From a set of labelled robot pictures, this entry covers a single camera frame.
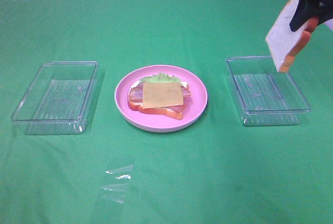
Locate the green lettuce leaf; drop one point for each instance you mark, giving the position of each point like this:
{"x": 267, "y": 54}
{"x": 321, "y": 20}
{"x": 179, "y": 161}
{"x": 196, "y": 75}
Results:
{"x": 161, "y": 78}

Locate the right clear plastic container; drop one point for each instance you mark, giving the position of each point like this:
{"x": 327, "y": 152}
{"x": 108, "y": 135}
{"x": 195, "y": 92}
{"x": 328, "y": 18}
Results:
{"x": 263, "y": 96}

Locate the bread slice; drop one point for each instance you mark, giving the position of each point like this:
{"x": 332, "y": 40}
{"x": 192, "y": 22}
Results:
{"x": 285, "y": 44}
{"x": 156, "y": 111}

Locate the clear plastic container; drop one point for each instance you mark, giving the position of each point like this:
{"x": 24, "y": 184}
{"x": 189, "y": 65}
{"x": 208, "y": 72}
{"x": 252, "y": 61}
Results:
{"x": 263, "y": 96}
{"x": 59, "y": 99}

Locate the left clear plastic container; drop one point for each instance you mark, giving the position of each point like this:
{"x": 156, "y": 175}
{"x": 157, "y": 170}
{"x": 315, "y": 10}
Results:
{"x": 59, "y": 99}

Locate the curved bacon strip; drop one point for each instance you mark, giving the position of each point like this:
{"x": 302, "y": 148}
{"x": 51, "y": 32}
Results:
{"x": 154, "y": 94}

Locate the clear plastic film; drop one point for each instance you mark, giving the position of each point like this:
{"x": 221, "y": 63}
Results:
{"x": 117, "y": 178}

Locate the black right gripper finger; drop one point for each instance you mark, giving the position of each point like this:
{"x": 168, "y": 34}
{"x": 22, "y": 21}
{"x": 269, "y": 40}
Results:
{"x": 305, "y": 10}

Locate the pink round plate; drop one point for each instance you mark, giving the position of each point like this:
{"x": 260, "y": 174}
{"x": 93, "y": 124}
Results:
{"x": 160, "y": 123}

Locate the yellow cheese slice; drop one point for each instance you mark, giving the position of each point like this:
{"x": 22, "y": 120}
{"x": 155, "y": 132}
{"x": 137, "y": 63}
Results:
{"x": 159, "y": 95}

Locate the straight ham strip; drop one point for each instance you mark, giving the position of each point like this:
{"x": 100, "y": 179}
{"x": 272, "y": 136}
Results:
{"x": 179, "y": 109}

